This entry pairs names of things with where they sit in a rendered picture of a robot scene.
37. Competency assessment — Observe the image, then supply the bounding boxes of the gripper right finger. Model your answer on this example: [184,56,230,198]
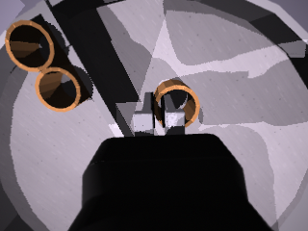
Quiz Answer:
[161,91,186,135]

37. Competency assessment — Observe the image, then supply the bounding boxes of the bronze bushing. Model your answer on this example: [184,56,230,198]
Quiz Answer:
[154,79,200,128]
[35,65,90,112]
[5,20,70,72]

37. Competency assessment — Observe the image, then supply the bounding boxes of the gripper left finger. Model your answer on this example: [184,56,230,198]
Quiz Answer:
[133,91,155,137]

